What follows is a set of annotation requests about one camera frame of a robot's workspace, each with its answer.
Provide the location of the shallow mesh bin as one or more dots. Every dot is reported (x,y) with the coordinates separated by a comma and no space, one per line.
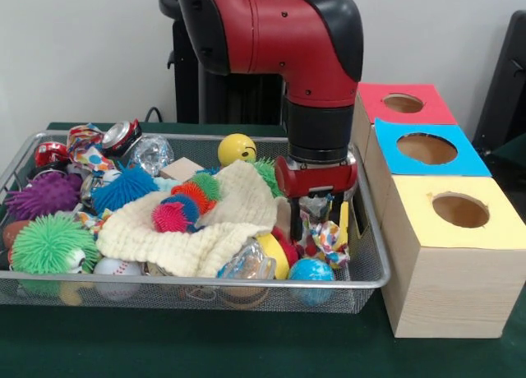
(156,298)

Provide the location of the crushed red soda can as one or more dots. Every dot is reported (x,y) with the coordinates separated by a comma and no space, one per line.
(121,137)

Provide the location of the wooden box with three holes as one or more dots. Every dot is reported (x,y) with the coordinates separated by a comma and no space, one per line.
(452,291)

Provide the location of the large blue spiky ball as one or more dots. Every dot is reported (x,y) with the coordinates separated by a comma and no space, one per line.
(123,189)

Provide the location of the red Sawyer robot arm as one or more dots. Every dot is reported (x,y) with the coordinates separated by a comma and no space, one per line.
(287,24)

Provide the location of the yellow smiley ball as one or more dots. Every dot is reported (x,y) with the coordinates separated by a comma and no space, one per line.
(234,150)

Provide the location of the colourful heart print cloth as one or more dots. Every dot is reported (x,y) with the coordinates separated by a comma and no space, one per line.
(324,238)

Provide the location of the dark green tablecloth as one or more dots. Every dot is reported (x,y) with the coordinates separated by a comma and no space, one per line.
(205,345)
(513,148)

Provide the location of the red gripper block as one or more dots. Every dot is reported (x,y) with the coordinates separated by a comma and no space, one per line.
(316,176)

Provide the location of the yellow foam block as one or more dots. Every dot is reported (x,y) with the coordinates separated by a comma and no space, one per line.
(345,230)

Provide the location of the blue globe ball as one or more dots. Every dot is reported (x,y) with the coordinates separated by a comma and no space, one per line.
(310,271)

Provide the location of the multicolour spiky caterpillar toy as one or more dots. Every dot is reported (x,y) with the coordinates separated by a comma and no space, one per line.
(172,215)

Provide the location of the large green spiky ball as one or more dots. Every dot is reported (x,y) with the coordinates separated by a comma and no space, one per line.
(49,242)

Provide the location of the purple spiky ball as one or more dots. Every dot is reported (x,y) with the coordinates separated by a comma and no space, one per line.
(45,195)

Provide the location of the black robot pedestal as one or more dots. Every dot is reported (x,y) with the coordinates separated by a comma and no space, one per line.
(189,86)

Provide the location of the cream knitted cloth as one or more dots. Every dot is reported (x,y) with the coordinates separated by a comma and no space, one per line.
(172,238)

